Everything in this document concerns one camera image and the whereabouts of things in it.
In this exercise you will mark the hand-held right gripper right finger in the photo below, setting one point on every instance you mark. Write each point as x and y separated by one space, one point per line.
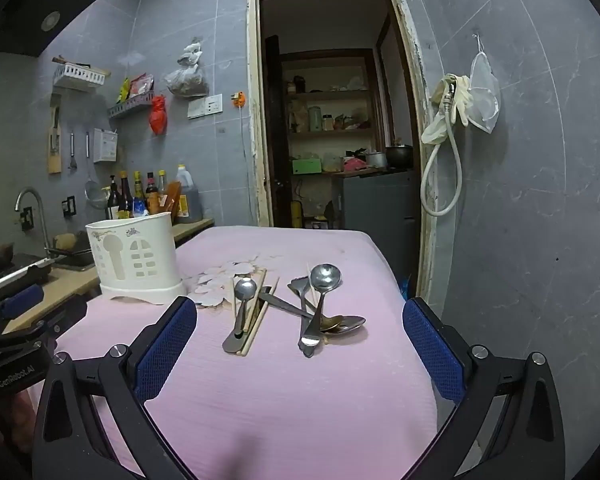
432 345

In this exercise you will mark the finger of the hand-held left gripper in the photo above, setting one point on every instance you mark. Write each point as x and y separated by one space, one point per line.
22 299
65 312

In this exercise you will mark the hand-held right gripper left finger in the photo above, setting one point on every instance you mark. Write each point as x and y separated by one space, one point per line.
167 345

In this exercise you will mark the grey metal cutlery piece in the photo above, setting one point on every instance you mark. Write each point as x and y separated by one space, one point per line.
230 344
285 305

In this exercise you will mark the wooden chopstick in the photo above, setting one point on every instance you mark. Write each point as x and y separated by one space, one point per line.
260 317
310 280
257 295
233 300

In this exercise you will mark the white plastic cutlery holder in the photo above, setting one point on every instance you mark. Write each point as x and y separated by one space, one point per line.
130 260

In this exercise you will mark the oval stainless steel spoon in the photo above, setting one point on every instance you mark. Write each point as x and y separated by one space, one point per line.
351 322

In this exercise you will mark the small stainless steel spoon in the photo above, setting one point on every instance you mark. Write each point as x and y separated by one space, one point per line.
245 290

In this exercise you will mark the gold metal spoon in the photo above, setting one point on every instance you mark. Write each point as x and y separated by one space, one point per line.
332 324

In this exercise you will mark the large stainless steel spoon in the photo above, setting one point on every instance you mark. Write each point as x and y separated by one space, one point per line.
325 276

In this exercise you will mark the person's left hand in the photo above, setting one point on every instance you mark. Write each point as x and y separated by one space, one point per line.
17 420

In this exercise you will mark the kitchen sink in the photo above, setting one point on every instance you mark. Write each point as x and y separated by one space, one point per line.
77 259

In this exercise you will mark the blue plastic item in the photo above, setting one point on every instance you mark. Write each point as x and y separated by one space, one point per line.
404 287

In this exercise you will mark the brown sponge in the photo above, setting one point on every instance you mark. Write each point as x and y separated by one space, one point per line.
66 241

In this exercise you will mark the metal kitchen faucet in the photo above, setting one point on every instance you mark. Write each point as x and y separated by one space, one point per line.
37 205

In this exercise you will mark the metal mesh strainer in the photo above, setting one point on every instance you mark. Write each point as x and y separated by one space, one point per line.
96 196

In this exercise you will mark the pink floral tablecloth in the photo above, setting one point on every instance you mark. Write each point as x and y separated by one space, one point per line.
280 400

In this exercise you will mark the blue label sauce bottle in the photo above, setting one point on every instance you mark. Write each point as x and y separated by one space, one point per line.
139 202

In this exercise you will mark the grey cabinet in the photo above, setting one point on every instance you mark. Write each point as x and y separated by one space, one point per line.
380 210

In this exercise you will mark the orange bottle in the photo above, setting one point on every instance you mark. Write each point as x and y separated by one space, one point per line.
171 200

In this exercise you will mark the hanging metal peeler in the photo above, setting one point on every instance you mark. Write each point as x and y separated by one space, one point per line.
72 150

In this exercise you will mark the clear sauce bottle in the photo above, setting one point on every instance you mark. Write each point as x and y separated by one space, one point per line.
162 180

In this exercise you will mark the hanging metal utensil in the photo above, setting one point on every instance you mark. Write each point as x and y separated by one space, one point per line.
87 145

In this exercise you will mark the yellow bottle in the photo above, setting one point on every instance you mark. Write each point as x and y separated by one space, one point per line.
296 214

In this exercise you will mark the black cooking pot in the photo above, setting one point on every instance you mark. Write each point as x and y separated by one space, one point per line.
399 157

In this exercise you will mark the silver cooking pot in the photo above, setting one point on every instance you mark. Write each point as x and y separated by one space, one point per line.
376 160

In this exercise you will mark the pink cloth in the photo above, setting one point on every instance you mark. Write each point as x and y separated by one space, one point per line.
354 164

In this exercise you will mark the red plastic bag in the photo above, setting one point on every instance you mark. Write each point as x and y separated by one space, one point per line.
158 117

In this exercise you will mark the green box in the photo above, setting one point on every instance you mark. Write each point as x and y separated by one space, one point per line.
306 166

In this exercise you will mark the yellow snack packet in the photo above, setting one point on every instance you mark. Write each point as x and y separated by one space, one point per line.
124 90

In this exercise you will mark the wooden shelf unit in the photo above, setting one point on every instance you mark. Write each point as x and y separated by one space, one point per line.
330 135

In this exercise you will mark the red white snack packet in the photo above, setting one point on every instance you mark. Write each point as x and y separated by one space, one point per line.
141 85

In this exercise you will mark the green canister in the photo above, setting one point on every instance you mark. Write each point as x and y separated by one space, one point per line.
314 119

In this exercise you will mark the white mesh bag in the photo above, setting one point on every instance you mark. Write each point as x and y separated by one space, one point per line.
485 95

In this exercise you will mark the cream rubber gloves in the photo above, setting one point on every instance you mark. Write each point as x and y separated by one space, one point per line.
455 90

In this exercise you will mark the clear bag of dried goods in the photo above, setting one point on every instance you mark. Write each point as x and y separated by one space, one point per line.
186 82

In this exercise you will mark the black wall socket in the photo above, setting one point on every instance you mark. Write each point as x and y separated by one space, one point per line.
27 218
68 207

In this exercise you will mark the wooden wall knife holder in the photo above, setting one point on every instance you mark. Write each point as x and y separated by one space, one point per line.
54 155

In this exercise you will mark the white wall box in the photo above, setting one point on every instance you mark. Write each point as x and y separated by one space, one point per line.
105 146

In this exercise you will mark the metal wall shelf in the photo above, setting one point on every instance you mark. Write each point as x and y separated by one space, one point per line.
130 106

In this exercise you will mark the white plastic wall basket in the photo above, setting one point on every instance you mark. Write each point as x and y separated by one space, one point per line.
80 77

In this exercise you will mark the white wall switch panel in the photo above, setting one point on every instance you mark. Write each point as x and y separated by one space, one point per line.
205 106

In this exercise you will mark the cream door frame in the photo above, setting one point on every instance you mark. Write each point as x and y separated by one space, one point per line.
252 110

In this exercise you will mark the orange wall plug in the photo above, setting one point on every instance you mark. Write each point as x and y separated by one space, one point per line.
238 99

